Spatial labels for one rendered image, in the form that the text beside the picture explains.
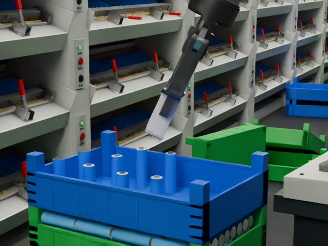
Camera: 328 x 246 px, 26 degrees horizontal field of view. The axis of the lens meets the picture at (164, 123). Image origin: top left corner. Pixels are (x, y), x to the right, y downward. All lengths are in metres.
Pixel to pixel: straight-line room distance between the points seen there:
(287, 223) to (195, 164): 0.88
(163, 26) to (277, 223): 0.71
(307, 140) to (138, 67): 0.63
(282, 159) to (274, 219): 0.57
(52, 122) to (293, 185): 0.59
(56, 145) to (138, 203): 0.86
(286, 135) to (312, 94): 1.04
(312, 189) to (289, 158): 1.05
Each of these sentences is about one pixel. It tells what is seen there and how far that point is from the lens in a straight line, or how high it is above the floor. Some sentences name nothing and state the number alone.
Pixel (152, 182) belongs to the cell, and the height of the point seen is 0.38.
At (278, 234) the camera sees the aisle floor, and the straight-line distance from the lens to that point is 1.89.
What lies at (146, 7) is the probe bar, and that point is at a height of 0.57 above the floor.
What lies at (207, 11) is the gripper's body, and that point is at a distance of 1.06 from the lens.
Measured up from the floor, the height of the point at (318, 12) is 0.45.
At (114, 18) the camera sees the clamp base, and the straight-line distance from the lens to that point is 1.97.
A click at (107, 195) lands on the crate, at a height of 0.36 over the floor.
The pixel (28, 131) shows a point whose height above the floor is 0.32.
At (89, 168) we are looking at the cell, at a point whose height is 0.38.
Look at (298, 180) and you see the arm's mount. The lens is 1.51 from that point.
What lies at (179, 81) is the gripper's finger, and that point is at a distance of 1.05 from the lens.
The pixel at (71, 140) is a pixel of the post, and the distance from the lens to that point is 1.77.
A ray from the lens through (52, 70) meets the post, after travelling 1.77.
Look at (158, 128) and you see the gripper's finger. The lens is 1.10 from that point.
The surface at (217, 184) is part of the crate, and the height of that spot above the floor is 0.34.
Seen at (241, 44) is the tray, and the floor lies 0.38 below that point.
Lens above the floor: 0.65
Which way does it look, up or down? 12 degrees down
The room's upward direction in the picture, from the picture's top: straight up
